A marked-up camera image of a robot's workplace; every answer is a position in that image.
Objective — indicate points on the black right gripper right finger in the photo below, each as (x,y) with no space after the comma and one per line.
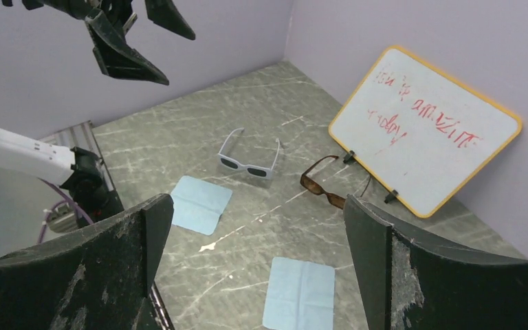
(410,278)

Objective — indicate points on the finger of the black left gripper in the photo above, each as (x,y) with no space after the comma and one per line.
(165,14)
(115,58)

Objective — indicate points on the light blue cloth right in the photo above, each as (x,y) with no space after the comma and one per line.
(300,295)

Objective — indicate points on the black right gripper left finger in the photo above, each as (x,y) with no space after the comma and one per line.
(97,277)

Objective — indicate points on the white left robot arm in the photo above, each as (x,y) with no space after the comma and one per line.
(77,174)

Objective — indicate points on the light blue cloth left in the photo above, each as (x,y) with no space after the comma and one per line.
(198,204)

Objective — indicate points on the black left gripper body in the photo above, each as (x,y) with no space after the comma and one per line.
(117,11)

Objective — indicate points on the brown tortoise sunglasses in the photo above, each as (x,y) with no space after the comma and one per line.
(331,178)

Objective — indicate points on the yellow framed whiteboard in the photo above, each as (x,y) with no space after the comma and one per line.
(419,132)

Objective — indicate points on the white frame sunglasses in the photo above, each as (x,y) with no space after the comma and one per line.
(242,157)

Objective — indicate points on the light blue cloth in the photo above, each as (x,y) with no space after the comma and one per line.
(198,204)
(300,295)

